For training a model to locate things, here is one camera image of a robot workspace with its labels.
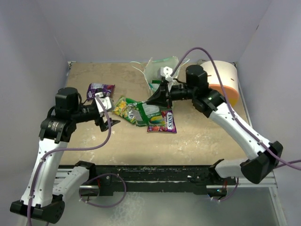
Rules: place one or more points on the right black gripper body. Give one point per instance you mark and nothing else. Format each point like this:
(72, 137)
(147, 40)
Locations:
(177, 92)

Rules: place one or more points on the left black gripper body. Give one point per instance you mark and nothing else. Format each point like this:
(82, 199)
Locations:
(85, 113)

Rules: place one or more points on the green snack packet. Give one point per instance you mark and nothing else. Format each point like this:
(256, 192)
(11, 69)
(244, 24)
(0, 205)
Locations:
(144, 114)
(156, 82)

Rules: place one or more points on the green paper bag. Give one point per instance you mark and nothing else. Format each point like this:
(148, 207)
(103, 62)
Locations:
(151, 70)

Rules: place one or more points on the purple Fox's candy bag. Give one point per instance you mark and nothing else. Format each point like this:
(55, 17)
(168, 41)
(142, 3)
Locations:
(169, 125)

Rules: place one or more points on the white round drawer box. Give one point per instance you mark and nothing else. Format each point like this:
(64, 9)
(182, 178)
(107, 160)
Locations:
(229, 77)

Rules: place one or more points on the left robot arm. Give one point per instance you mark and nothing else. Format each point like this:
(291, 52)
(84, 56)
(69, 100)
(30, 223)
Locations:
(42, 200)

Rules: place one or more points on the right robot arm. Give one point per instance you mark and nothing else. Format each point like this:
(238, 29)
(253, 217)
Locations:
(261, 153)

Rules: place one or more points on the yellow green Fox's candy bag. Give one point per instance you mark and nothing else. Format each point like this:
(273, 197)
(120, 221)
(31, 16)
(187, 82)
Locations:
(123, 108)

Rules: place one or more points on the purple snack packet back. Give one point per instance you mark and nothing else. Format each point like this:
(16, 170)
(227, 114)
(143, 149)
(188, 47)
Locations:
(94, 88)

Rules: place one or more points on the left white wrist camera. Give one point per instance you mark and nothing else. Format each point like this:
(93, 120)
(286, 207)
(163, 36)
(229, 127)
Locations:
(103, 102)

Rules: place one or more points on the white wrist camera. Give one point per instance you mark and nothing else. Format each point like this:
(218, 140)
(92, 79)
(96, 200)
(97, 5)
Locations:
(103, 102)
(166, 72)

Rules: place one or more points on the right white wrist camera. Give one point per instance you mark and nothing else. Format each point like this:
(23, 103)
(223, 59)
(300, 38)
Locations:
(166, 72)

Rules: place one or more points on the black base frame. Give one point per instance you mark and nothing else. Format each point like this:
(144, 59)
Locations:
(196, 179)

